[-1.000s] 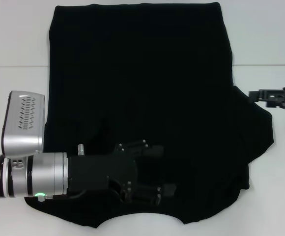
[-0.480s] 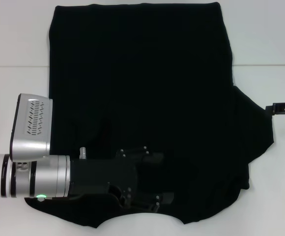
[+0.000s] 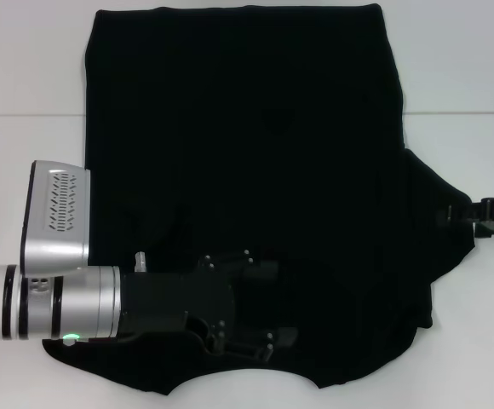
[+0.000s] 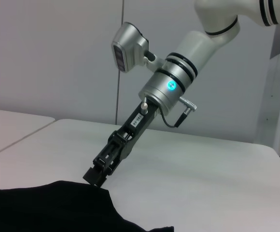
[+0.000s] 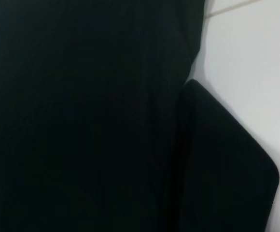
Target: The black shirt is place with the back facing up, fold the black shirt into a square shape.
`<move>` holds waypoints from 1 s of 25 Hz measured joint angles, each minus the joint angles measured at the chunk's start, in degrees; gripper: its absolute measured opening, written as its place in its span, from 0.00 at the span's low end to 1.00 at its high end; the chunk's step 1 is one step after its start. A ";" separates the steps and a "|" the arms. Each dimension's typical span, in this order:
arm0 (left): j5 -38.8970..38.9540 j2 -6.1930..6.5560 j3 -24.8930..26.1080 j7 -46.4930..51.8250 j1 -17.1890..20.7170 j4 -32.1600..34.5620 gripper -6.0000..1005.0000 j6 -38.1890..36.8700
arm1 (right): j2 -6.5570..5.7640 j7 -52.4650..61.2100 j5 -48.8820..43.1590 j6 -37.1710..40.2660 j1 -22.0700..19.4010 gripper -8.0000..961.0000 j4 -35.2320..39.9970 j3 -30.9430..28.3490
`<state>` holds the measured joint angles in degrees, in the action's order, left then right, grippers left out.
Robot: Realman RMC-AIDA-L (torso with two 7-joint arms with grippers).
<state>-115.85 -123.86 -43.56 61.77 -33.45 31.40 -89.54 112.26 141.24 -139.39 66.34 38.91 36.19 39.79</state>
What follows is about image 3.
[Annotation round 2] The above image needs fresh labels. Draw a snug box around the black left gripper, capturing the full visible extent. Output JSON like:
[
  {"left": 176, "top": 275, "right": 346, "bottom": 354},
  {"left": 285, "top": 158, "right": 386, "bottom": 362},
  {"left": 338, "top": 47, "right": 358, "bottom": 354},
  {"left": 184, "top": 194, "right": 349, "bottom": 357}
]
[{"left": 120, "top": 250, "right": 301, "bottom": 361}]

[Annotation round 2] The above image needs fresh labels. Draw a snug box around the black T-shirt with white print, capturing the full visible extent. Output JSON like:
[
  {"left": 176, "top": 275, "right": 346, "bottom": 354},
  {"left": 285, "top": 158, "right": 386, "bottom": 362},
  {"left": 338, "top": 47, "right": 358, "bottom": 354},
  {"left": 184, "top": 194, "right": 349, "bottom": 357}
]
[{"left": 42, "top": 3, "right": 478, "bottom": 384}]

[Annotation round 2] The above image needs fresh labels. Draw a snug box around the silver camera mount bracket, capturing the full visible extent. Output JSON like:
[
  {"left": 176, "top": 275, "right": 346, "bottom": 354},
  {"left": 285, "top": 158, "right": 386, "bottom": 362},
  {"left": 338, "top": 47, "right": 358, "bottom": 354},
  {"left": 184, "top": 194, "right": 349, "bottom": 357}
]
[{"left": 28, "top": 276, "right": 49, "bottom": 296}]

